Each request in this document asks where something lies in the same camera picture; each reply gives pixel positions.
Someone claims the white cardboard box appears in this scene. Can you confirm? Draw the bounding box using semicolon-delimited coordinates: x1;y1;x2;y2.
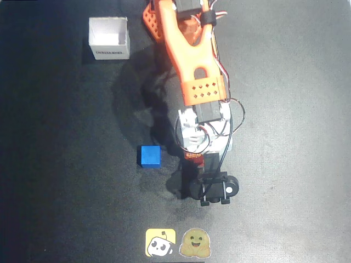
88;16;131;61

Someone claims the white servo cable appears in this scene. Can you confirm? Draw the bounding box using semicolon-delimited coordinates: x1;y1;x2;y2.
202;0;247;135

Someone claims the yellow robot sticker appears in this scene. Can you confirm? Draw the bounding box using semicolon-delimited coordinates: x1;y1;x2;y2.
145;228;177;258

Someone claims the hugging face emoji sticker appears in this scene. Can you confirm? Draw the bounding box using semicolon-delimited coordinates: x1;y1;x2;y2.
179;227;211;259

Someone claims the black gripper-mounted webcam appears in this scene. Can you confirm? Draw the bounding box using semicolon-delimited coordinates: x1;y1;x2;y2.
187;152;240;207

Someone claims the blue cube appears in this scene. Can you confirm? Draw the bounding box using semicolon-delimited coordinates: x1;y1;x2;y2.
137;145;162;168

